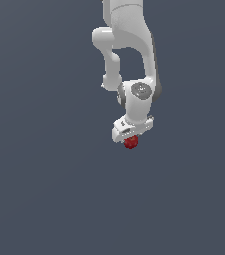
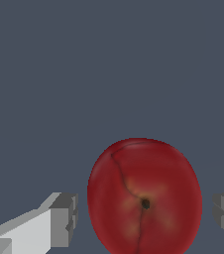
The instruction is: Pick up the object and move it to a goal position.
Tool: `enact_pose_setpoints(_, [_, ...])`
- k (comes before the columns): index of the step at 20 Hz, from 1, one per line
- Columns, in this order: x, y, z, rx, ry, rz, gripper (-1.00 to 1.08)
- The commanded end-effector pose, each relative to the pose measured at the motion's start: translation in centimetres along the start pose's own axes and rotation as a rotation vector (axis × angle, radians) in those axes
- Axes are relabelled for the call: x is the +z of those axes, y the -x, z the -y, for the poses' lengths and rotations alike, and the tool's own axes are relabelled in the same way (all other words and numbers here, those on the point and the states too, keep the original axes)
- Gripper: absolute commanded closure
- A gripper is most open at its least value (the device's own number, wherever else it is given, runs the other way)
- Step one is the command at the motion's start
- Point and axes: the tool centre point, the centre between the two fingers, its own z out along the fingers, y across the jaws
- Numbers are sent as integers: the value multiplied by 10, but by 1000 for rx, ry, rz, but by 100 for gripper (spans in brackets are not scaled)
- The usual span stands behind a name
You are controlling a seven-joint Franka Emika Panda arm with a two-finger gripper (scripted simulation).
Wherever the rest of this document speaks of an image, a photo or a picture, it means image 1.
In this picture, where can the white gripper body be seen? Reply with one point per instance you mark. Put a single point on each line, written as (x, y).
(131, 127)

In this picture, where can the small red object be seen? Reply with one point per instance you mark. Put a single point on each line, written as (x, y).
(131, 143)

